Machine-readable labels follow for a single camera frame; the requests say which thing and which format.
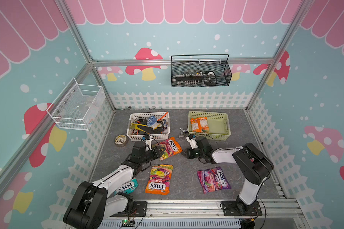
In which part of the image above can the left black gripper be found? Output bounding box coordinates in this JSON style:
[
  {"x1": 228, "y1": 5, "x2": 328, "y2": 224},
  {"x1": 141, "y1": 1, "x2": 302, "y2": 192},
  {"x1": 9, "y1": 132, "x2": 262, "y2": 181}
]
[{"x1": 140, "y1": 145, "x2": 166, "y2": 164}]

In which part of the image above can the orange fruits candy bag small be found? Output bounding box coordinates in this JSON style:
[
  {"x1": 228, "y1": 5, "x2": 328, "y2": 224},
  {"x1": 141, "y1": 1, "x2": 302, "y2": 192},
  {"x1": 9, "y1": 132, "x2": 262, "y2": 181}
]
[{"x1": 153, "y1": 137, "x2": 183, "y2": 159}]

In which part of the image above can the orange white candy bag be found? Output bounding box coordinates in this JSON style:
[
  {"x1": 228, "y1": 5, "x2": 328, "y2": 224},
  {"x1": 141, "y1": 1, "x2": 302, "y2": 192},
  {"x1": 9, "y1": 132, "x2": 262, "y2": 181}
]
[{"x1": 190, "y1": 117, "x2": 210, "y2": 133}]

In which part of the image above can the orange Fox's fruits bag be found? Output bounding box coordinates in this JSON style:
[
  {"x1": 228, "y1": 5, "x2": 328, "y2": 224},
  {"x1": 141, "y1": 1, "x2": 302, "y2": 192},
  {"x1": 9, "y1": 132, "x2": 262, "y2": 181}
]
[{"x1": 145, "y1": 165, "x2": 174, "y2": 196}]

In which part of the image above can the purple Fox's berries bag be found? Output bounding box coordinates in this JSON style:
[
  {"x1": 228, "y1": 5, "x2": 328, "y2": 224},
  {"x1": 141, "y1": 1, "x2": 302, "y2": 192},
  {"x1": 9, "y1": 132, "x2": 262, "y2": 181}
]
[{"x1": 197, "y1": 167, "x2": 231, "y2": 194}]

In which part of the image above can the teal Fox's mint bag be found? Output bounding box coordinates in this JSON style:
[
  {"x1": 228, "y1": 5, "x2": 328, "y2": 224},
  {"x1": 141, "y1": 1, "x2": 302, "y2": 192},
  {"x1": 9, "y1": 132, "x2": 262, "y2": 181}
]
[{"x1": 116, "y1": 178, "x2": 139, "y2": 194}]

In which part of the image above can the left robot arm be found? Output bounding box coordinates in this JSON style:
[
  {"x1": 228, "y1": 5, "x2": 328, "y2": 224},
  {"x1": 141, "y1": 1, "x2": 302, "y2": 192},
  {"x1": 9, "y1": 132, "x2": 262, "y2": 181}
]
[{"x1": 63, "y1": 140, "x2": 163, "y2": 229}]

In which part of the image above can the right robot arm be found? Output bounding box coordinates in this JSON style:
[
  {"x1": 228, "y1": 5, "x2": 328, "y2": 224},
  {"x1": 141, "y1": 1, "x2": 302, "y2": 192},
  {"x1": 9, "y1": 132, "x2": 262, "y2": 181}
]
[{"x1": 182, "y1": 136, "x2": 274, "y2": 218}]

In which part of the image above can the white plastic basket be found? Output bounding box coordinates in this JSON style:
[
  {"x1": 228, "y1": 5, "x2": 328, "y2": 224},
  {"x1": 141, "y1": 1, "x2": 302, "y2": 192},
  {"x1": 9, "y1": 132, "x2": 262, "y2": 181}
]
[{"x1": 127, "y1": 112, "x2": 171, "y2": 141}]

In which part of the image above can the green plastic basket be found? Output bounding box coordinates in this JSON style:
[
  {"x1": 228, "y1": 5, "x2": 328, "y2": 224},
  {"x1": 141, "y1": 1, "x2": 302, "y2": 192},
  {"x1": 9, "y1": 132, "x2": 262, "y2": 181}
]
[{"x1": 188, "y1": 111, "x2": 231, "y2": 141}]

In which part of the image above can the metal fitting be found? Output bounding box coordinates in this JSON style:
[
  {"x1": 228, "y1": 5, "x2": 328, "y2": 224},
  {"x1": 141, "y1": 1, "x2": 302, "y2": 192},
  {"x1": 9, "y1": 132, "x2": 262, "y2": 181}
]
[{"x1": 178, "y1": 128, "x2": 189, "y2": 138}]

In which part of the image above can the yellow black tool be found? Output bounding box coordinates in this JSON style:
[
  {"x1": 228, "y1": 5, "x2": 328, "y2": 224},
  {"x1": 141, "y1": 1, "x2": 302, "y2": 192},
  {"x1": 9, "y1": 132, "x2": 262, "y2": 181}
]
[{"x1": 130, "y1": 123, "x2": 165, "y2": 134}]

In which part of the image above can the blue white work glove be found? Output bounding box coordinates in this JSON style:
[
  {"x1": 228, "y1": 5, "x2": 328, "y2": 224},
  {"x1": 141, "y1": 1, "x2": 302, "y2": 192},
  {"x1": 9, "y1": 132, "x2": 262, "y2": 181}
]
[{"x1": 147, "y1": 115, "x2": 159, "y2": 129}]

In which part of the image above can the orange tube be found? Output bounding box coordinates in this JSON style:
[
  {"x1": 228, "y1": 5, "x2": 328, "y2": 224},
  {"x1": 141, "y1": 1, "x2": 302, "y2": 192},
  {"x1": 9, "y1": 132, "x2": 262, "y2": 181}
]
[{"x1": 157, "y1": 112, "x2": 169, "y2": 121}]

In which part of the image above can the tape roll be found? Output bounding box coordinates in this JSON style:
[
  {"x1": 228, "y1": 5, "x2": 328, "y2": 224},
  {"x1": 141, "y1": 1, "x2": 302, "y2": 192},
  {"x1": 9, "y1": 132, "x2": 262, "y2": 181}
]
[{"x1": 114, "y1": 135, "x2": 129, "y2": 147}]

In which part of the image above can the small green circuit board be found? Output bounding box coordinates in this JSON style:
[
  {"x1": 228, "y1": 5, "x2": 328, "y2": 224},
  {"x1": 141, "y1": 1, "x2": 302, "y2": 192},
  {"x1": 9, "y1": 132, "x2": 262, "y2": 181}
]
[{"x1": 121, "y1": 219, "x2": 135, "y2": 227}]

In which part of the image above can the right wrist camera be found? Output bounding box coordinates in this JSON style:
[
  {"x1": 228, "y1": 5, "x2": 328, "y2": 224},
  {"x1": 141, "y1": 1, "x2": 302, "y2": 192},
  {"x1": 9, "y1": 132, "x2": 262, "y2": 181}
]
[{"x1": 186, "y1": 134, "x2": 198, "y2": 149}]

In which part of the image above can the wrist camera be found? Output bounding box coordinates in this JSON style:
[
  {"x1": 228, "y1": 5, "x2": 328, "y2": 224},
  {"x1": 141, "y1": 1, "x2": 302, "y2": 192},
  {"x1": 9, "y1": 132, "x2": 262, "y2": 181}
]
[
  {"x1": 186, "y1": 134, "x2": 198, "y2": 149},
  {"x1": 141, "y1": 135, "x2": 153, "y2": 150}
]

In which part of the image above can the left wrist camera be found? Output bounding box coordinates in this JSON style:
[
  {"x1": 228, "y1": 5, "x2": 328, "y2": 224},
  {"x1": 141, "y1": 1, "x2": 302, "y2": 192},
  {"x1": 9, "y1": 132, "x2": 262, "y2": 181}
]
[{"x1": 141, "y1": 135, "x2": 153, "y2": 150}]

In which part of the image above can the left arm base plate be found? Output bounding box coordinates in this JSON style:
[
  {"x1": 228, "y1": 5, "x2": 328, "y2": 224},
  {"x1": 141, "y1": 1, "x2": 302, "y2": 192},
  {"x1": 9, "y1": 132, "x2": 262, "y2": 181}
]
[{"x1": 112, "y1": 201, "x2": 148, "y2": 217}]

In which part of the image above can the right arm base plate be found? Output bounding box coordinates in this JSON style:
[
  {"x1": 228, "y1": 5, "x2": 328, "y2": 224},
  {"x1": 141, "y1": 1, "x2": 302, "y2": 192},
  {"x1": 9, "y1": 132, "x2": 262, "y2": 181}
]
[{"x1": 220, "y1": 200, "x2": 263, "y2": 218}]

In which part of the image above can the socket set in wall basket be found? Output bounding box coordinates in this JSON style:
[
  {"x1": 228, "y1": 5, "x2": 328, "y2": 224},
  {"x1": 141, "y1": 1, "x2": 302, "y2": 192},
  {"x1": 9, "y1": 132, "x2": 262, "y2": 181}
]
[{"x1": 172, "y1": 73, "x2": 209, "y2": 87}]

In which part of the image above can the black wire wall basket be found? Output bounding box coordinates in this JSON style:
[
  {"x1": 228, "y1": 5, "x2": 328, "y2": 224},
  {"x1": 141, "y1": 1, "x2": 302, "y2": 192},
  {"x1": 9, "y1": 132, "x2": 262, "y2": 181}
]
[{"x1": 171, "y1": 54, "x2": 232, "y2": 87}]

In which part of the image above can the white wire wall basket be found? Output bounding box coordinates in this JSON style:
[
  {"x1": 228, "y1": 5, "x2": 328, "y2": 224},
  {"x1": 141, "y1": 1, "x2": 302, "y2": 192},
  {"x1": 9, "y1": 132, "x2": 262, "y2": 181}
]
[{"x1": 47, "y1": 78, "x2": 106, "y2": 131}]

